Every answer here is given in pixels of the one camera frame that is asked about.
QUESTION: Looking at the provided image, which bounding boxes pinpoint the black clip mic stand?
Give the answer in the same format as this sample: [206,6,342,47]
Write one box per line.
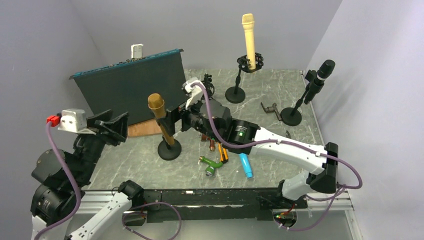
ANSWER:
[279,70,317,127]

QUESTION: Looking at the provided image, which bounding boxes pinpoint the white bracket behind rack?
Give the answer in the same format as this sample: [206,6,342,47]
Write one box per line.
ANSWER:
[130,43,144,59]

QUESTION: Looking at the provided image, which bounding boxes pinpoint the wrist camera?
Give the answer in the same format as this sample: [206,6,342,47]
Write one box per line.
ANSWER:
[182,77,204,110]
[46,108,88,134]

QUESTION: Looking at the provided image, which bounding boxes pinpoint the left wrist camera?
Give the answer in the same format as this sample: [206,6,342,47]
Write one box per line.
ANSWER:
[46,108,88,134]

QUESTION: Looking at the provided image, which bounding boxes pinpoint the gold brown microphone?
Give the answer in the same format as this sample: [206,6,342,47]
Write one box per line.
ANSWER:
[147,93,175,146]

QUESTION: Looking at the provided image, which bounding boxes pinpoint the wooden board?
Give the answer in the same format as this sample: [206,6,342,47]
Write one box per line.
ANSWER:
[127,119,162,138]

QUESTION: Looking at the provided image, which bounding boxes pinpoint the black microphone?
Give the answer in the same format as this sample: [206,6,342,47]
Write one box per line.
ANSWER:
[303,59,336,105]

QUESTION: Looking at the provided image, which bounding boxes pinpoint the dark teal rack unit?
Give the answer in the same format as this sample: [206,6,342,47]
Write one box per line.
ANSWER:
[70,48,187,125]

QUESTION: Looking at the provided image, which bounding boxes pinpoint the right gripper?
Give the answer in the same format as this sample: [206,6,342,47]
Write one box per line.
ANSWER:
[158,93,222,142]

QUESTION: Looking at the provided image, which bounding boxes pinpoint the brown wooden handle tool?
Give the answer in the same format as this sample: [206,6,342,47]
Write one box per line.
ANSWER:
[200,134,216,152]

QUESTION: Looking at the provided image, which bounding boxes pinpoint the cream microphone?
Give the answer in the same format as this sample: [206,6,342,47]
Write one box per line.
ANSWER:
[241,13,256,70]

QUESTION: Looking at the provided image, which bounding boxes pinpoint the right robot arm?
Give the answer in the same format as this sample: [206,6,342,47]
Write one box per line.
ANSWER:
[89,128,325,191]

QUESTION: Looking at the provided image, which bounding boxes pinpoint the blue microphone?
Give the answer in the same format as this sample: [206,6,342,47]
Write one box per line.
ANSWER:
[239,153,254,179]

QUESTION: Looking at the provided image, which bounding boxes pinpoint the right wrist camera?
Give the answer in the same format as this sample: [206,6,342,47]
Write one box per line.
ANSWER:
[182,77,204,110]

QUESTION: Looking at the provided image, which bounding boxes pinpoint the green handle tool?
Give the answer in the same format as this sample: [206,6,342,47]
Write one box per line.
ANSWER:
[198,156,224,177]

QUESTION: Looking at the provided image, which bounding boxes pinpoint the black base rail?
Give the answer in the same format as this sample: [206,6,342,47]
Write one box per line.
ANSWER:
[115,180,308,223]

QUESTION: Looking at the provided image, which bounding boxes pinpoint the black shock mount stand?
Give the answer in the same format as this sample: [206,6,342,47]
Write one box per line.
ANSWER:
[225,52,264,104]

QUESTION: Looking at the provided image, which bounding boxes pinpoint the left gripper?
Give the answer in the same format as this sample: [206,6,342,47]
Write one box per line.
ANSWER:
[75,109,131,183]

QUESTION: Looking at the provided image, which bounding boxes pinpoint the black round base stand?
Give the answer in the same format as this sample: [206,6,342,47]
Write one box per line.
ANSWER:
[157,138,182,161]

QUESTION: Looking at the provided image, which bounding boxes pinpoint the black tripod shock mount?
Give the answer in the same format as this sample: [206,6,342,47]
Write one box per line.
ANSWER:
[201,73,215,100]

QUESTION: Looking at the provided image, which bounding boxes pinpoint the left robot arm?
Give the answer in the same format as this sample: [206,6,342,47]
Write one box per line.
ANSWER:
[30,108,145,240]

